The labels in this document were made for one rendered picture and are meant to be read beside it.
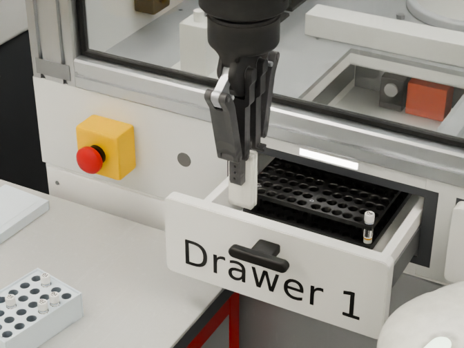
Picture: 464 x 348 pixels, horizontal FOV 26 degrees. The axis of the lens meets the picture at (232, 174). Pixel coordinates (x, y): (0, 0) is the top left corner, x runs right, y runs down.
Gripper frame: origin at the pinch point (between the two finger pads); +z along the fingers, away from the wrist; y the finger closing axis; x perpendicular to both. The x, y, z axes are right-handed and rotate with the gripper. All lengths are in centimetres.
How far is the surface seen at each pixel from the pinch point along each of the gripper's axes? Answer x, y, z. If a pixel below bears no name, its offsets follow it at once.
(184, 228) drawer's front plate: -8.6, -0.9, 10.4
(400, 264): 16.0, -10.5, 13.4
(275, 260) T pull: 5.4, 2.4, 8.1
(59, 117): -39.6, -17.3, 10.8
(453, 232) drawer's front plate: 20.7, -15.6, 10.2
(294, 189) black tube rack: 0.1, -14.0, 9.4
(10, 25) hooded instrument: -77, -51, 17
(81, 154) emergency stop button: -30.4, -10.1, 10.7
